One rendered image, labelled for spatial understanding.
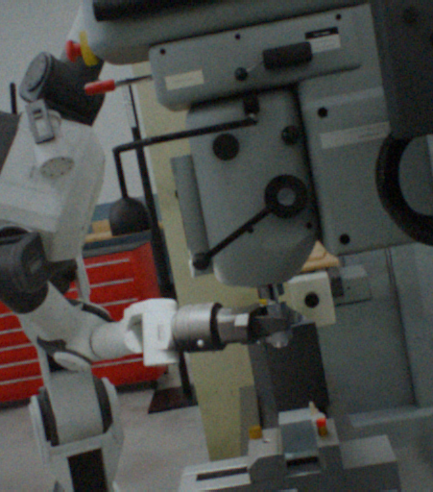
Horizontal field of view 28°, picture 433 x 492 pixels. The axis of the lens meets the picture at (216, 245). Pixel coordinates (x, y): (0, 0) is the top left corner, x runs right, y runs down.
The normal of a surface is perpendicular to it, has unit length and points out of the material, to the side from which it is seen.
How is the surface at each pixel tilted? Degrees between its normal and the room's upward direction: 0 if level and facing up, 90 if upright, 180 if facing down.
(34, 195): 58
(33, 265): 91
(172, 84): 90
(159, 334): 72
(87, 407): 81
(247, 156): 90
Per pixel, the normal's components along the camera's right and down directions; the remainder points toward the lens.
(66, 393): 0.27, -0.10
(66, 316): 0.90, 0.11
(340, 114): -0.02, 0.11
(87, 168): 0.80, -0.16
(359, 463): -0.18, -0.98
